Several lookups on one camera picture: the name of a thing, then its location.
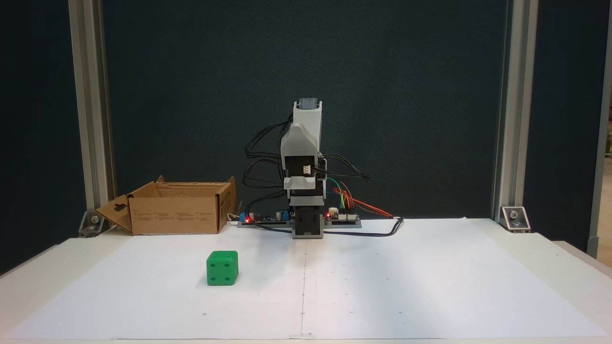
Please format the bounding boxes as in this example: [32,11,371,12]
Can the circuit board with blue terminal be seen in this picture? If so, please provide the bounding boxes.
[238,209,293,228]

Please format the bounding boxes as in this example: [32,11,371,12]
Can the circuit board with white connector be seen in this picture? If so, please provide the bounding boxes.
[325,208,362,229]

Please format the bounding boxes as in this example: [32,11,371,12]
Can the green jumper wire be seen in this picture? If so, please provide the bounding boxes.
[327,178,350,212]

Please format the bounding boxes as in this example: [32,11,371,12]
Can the green dice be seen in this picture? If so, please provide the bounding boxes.
[206,250,239,286]

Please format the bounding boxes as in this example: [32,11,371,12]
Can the metal corner bracket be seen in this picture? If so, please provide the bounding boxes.
[79,210,105,238]
[501,206,531,233]

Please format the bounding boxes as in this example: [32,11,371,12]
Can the orange jumper wire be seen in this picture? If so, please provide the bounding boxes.
[335,189,394,218]

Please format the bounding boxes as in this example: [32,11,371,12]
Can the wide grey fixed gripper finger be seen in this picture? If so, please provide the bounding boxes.
[282,123,318,144]

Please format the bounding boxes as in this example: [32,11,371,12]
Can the grey post at picture edge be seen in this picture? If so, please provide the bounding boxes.
[587,0,612,258]

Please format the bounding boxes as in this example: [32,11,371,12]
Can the open cardboard box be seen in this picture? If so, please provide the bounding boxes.
[96,175,237,236]

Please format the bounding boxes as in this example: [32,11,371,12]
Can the aluminium frame post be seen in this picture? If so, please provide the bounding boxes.
[68,0,115,225]
[492,0,538,223]

